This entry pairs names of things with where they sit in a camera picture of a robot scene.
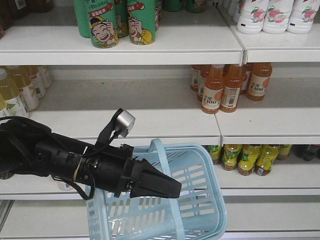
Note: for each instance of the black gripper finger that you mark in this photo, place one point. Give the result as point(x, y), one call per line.
point(148, 168)
point(156, 184)

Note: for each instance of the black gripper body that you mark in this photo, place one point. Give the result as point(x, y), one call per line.
point(114, 169)

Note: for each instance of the light blue plastic basket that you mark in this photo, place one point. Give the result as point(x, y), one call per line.
point(198, 214)

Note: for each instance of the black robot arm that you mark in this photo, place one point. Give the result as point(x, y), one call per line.
point(31, 148)

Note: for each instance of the lemon tea bottle front left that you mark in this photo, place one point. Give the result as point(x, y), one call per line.
point(230, 156)

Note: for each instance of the lemon tea bottle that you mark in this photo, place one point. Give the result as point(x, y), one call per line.
point(230, 156)
point(269, 153)
point(249, 154)

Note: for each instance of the lemon tea bottle front middle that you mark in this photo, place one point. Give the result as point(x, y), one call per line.
point(249, 154)

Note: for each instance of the orange juice bottle front left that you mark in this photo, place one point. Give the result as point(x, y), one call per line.
point(213, 89)

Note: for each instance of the orange juice bottle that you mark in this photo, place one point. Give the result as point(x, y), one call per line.
point(258, 84)
point(213, 89)
point(233, 81)

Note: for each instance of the lemon tea bottle front right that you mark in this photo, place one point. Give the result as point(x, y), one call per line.
point(269, 153)

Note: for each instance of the orange juice bottle front middle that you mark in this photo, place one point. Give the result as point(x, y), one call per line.
point(233, 81)

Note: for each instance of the white store shelving unit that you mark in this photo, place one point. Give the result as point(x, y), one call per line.
point(152, 83)

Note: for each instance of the green cartoon tea can left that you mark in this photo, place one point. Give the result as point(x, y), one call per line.
point(102, 23)

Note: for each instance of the green cartoon tea can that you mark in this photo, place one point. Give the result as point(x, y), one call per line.
point(102, 23)
point(141, 21)

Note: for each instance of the orange juice bottle right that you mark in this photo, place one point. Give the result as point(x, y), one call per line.
point(258, 84)

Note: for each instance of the green cartoon tea can right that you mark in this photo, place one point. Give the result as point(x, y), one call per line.
point(141, 21)

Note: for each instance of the white peach drink bottle left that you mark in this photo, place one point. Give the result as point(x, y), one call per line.
point(252, 15)

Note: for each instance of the white peach drink bottle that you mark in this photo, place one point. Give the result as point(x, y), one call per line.
point(252, 15)
point(277, 16)
point(302, 16)

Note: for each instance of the white peach drink bottle middle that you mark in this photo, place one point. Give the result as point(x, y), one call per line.
point(277, 16)

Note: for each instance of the white peach drink bottle right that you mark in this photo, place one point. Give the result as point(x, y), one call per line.
point(302, 16)

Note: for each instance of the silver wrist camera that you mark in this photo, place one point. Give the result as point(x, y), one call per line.
point(124, 122)

